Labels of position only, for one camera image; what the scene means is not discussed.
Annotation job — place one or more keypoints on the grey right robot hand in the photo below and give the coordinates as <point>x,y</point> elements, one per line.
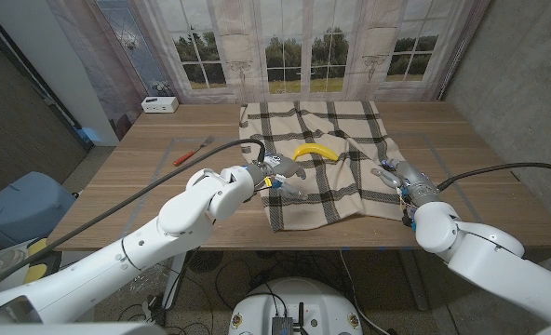
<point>415,183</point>

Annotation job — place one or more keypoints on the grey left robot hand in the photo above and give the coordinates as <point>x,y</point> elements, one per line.
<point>278,167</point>

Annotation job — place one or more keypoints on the yellow toy banana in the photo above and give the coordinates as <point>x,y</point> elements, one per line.
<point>315,150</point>

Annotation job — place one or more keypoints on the cream black plaid scarf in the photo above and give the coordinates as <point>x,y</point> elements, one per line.
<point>285,125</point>

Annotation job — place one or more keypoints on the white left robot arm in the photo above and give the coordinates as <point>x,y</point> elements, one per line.
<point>117,265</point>

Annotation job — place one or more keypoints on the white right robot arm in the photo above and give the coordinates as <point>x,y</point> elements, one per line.
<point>489,260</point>

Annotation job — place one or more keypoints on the grey table leg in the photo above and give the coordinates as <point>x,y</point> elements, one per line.
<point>415,284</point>

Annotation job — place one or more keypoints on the round black floor fan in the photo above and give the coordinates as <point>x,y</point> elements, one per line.
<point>208,263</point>

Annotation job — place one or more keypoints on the white power strip box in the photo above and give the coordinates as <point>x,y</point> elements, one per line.
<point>159,104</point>

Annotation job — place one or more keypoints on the printed window backdrop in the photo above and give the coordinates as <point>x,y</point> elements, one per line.
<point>303,28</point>

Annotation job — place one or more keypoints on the white robot torso base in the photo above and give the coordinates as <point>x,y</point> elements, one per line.
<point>322,302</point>

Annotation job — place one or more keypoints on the small grey electronics box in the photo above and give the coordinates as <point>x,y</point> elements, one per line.
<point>282,326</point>

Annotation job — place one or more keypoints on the white table leg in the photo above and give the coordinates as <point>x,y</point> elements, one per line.
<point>170,290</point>

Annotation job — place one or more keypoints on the yellow black floor pad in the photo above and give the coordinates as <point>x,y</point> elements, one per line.
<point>38,246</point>

